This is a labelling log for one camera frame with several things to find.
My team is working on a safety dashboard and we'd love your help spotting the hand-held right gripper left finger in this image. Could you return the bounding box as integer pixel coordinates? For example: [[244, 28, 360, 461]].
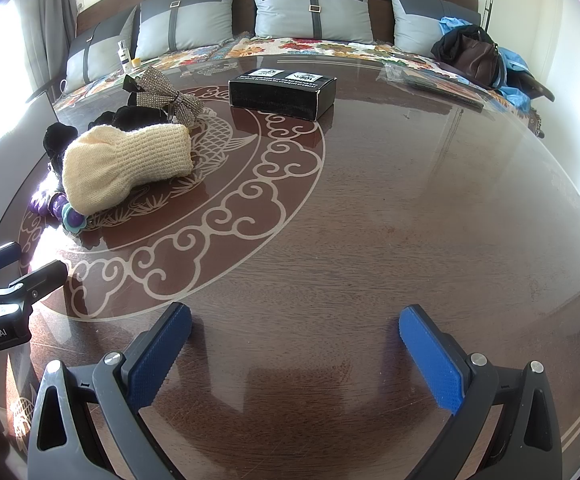
[[27, 301, 193, 480]]

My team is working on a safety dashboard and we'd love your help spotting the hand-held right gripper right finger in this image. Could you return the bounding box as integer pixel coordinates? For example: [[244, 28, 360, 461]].
[[399, 304, 563, 480]]

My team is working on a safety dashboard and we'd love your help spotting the round wooden desktop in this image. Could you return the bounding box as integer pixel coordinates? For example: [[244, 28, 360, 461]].
[[0, 55, 580, 480]]

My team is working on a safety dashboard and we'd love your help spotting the purple and teal toy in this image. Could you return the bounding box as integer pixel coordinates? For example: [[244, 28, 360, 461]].
[[30, 192, 89, 233]]

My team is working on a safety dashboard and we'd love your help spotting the cream knitted hat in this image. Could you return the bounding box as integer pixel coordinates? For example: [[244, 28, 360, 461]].
[[62, 122, 194, 213]]

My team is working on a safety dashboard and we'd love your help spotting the silver glitter bow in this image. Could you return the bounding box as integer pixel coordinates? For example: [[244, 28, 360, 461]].
[[124, 67, 205, 126]]

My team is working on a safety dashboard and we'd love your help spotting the grey two-tone pillow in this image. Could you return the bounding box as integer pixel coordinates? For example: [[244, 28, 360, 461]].
[[248, 0, 375, 45], [64, 6, 138, 93], [134, 0, 241, 61], [388, 0, 482, 56]]

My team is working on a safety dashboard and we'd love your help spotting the grey curtain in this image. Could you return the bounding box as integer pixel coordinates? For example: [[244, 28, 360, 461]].
[[14, 0, 78, 96]]

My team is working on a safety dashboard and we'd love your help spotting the clear plastic bag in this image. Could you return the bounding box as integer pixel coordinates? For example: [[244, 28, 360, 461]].
[[377, 62, 486, 108]]

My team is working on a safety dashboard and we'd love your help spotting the black cardboard box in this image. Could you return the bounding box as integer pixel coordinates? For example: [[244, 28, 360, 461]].
[[228, 67, 337, 122]]

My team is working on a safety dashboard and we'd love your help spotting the dark wooden chair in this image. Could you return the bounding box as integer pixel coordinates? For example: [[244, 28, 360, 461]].
[[512, 67, 553, 103]]

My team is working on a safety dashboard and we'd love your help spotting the brown handbag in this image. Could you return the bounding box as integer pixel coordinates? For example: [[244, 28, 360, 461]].
[[452, 35, 501, 86]]

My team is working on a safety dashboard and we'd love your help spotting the dark bag with blue cloth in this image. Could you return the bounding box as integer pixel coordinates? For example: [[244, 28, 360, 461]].
[[438, 16, 536, 111]]

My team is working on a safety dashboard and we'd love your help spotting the floral blanket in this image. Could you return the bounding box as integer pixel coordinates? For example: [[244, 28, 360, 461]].
[[52, 35, 543, 131]]

